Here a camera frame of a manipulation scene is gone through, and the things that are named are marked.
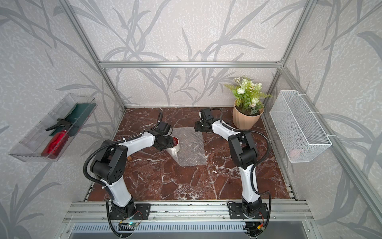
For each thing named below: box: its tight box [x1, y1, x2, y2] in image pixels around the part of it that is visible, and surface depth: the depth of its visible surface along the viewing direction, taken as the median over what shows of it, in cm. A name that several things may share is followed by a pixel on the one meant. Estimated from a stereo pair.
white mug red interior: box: [172, 136, 181, 153], surface depth 93 cm
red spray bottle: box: [40, 123, 70, 159], surface depth 59 cm
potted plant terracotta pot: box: [232, 99, 265, 130], surface depth 98 cm
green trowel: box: [49, 103, 97, 137], surface depth 69 cm
